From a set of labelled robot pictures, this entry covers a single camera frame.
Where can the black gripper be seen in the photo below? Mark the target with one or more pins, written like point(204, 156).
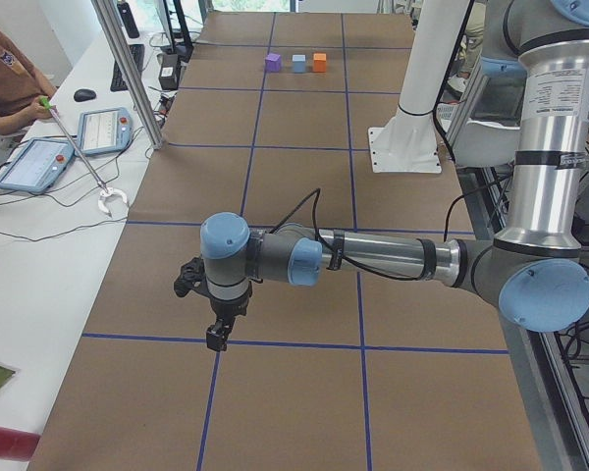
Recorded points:
point(229, 308)

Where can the light blue foam block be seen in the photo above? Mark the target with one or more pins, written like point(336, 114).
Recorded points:
point(298, 63)

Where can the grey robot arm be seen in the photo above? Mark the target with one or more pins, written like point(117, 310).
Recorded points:
point(271, 122)

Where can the purple foam block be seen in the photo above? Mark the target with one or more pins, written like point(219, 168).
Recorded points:
point(273, 63)

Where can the orange foam block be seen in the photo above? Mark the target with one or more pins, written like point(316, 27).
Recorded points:
point(319, 63)

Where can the grabber reacher tool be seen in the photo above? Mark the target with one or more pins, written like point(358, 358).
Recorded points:
point(106, 191)

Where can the rear teach pendant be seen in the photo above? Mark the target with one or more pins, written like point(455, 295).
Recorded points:
point(104, 131)

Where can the teach pendant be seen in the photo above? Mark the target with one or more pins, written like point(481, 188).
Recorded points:
point(104, 131)
point(37, 166)

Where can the red cylinder object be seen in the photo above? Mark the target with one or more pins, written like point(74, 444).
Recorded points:
point(17, 445)

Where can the front teach pendant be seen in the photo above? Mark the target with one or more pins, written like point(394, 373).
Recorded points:
point(37, 166)

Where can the black power box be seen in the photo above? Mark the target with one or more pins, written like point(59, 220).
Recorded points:
point(170, 71)

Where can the black computer mouse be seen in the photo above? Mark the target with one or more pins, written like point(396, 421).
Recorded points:
point(84, 94)

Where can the person in brown shirt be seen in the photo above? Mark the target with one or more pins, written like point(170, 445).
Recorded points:
point(22, 85)

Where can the aluminium frame post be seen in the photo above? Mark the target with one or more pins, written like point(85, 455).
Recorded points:
point(106, 13)

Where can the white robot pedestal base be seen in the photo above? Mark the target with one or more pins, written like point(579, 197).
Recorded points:
point(407, 143)

